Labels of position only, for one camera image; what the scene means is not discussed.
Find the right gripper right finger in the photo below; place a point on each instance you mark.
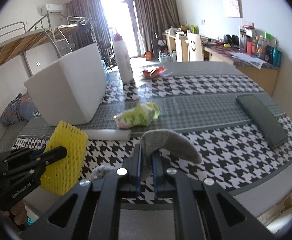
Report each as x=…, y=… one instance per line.
x=203, y=209

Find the green tissue packet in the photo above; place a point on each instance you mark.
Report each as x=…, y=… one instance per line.
x=141, y=115

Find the grey curtain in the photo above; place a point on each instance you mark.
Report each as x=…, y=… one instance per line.
x=154, y=17
x=92, y=9

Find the red snack packet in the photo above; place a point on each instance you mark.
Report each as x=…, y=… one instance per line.
x=154, y=72

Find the yellow foam net sleeve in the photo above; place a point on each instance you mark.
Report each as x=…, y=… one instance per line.
x=63, y=174

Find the blue plaid quilt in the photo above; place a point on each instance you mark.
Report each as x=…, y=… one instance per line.
x=21, y=108

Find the grey curtain left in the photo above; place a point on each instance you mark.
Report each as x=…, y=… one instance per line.
x=92, y=9

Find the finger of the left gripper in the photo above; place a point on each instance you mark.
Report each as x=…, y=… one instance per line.
x=17, y=165
x=26, y=152

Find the person's left hand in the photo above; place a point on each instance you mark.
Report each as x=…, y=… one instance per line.
x=19, y=212

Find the wooden desk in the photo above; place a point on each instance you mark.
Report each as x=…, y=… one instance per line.
x=266, y=77

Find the black headphones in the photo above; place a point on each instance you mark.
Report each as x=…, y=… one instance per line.
x=232, y=40

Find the papers on desk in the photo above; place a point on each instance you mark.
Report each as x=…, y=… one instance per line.
x=255, y=61

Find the houndstooth tablecloth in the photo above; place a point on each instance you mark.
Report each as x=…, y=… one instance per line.
x=198, y=101

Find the dark green phone case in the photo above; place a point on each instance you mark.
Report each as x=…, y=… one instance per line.
x=272, y=131

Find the white air conditioner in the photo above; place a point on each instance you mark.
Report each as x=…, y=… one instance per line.
x=52, y=8

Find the white pump bottle red cap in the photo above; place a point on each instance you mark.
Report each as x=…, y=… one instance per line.
x=122, y=59

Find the teal bottle on desk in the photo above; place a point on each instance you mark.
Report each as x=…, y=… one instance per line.
x=276, y=59

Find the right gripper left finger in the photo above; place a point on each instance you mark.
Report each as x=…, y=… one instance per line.
x=91, y=209

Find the white styrofoam box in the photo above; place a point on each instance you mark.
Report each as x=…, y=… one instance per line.
x=71, y=88

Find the cartoon wall picture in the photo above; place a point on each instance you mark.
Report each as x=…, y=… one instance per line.
x=233, y=8

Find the metal bunk bed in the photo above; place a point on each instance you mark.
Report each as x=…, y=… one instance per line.
x=16, y=39

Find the black folding chair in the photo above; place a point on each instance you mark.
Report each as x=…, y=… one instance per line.
x=109, y=57

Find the grey curtain right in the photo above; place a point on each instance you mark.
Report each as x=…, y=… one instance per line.
x=154, y=17

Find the wooden chair smiley face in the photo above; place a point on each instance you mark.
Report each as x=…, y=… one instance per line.
x=195, y=47

